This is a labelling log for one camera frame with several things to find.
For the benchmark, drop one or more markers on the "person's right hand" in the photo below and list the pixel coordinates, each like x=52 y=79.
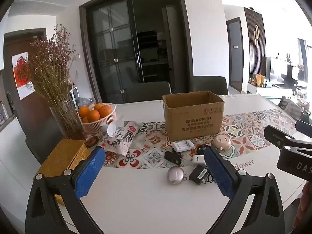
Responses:
x=306 y=195

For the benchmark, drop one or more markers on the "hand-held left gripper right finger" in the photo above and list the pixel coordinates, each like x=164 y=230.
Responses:
x=219 y=173

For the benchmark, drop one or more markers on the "dark glass sliding door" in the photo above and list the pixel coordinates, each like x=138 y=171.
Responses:
x=136 y=43

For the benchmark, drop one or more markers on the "small white plug adapter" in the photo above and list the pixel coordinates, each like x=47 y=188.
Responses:
x=198 y=159

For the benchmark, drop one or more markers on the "patterned table runner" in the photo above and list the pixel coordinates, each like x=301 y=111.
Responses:
x=246 y=131

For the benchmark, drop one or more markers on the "floral fabric tissue pouch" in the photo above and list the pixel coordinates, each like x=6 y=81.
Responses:
x=124 y=137

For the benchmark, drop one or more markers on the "black round device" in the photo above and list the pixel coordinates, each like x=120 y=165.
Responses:
x=201 y=149

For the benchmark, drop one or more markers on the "pink plastic fruit basket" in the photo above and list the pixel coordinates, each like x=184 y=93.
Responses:
x=100 y=124

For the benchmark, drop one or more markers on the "pink pig-shaped gadget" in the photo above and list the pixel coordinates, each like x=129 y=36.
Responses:
x=221 y=143

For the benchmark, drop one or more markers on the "red and white door poster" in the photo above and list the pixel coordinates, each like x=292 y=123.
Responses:
x=20 y=78

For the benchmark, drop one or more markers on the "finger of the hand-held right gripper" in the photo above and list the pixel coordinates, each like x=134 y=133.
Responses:
x=277 y=134
x=304 y=126

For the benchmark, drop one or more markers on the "flat television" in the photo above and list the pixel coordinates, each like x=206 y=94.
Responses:
x=280 y=69

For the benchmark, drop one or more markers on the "brown cardboard box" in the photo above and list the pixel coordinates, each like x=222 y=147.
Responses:
x=192 y=121

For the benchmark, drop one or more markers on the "grey dining chair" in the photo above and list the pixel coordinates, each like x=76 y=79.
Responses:
x=209 y=84
x=148 y=91
x=41 y=139

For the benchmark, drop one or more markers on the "black flashlight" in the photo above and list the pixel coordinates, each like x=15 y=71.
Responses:
x=173 y=157

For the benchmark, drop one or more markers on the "black power adapter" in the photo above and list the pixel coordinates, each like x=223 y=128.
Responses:
x=198 y=174

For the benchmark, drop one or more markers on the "white battery charger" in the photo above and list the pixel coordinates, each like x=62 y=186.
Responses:
x=183 y=146

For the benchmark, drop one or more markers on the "yellow decoration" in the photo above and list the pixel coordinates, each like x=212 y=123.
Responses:
x=259 y=80

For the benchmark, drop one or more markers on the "clear glass vase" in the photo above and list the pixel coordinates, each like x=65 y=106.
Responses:
x=68 y=124

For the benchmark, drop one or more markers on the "dried flower bunch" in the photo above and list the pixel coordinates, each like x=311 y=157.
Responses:
x=52 y=70

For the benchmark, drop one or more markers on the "brown wooden dish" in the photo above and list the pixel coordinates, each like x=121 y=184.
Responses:
x=91 y=141

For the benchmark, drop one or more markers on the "brown wooden door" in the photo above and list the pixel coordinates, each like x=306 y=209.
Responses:
x=14 y=43

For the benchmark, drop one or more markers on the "yellow woven box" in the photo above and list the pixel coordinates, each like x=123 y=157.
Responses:
x=61 y=156

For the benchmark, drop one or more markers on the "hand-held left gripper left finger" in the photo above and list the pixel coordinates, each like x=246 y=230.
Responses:
x=90 y=173

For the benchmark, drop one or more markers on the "white television cabinet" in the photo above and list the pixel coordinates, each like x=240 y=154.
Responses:
x=270 y=90

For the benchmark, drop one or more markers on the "round silver gadget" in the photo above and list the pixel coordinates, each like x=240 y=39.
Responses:
x=175 y=174

